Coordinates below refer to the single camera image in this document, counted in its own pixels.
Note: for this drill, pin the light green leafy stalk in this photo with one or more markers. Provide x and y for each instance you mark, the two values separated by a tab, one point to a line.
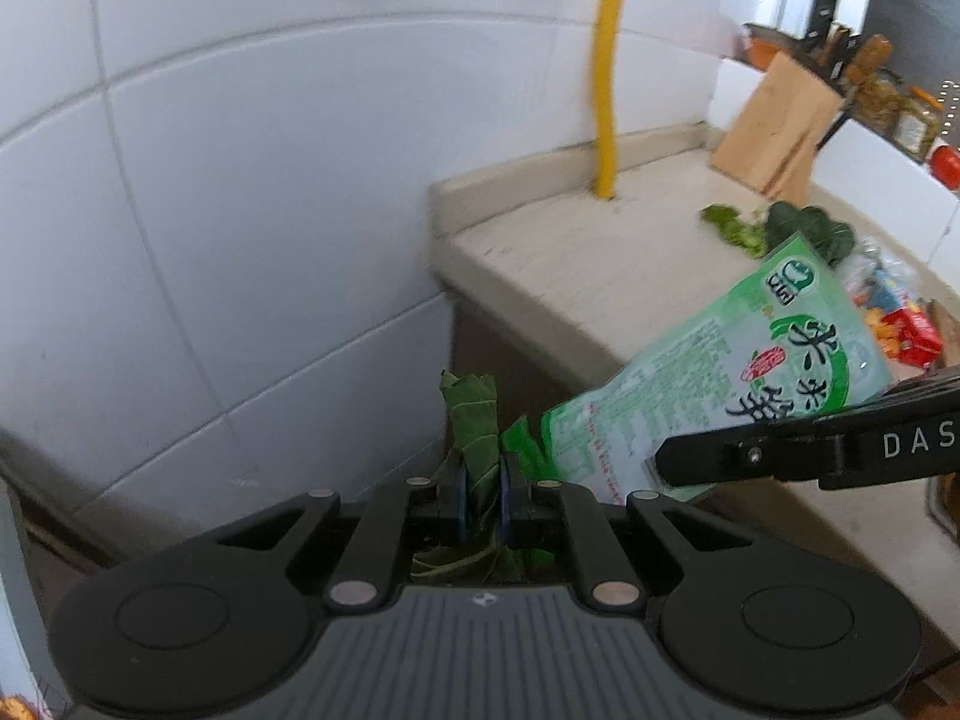
735	229

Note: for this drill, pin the wooden knife block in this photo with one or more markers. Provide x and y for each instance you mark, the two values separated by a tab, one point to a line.
780	120

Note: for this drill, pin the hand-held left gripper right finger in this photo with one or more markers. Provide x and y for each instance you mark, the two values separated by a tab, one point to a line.
512	502

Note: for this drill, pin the yellow pipe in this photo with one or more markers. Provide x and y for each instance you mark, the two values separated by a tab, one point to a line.
604	90

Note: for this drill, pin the metal bowl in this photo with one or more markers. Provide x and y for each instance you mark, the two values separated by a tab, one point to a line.
763	45

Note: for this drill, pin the white appliance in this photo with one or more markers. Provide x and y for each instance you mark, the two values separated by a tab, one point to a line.
15	600

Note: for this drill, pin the green snack packet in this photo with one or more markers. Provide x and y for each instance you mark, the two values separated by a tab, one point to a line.
712	360

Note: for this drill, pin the dark green vegetable leaf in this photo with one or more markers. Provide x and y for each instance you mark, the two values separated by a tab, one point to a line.
810	232
472	427

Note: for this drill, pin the red tomato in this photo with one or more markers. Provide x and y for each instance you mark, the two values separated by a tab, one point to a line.
946	169

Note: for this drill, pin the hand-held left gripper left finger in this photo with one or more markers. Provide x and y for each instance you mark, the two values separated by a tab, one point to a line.
456	502

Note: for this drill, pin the red carton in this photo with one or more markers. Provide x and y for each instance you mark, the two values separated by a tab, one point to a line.
919	337

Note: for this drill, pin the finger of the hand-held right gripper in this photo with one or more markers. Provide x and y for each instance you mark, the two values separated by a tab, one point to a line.
720	457
922	394

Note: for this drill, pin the glass jar of green pickles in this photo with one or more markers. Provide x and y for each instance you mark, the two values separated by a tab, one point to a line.
915	124

